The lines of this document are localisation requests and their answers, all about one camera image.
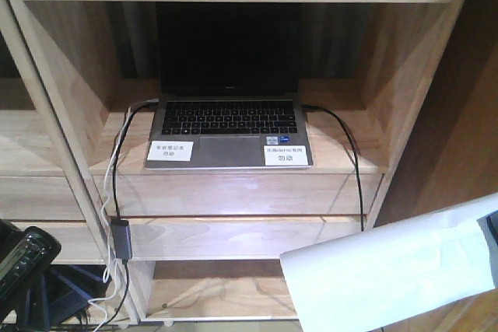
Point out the white label sticker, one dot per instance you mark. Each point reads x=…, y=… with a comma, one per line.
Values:
x=285, y=155
x=170, y=151

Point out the white label sticker right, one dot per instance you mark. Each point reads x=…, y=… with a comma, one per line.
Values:
x=285, y=155

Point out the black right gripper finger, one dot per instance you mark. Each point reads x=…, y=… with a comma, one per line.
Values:
x=488, y=225

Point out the white paper sheet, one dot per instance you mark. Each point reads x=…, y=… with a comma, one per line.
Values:
x=383, y=275

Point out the wooden shelf unit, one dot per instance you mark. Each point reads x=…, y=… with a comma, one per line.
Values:
x=205, y=243

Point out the white label sticker left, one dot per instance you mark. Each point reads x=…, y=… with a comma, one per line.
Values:
x=170, y=151

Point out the grey usb hub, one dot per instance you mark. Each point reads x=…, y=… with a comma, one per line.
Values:
x=121, y=233

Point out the black stapler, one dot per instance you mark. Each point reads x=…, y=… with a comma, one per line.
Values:
x=25, y=255

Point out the silver laptop computer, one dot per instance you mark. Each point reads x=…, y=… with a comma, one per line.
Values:
x=229, y=76

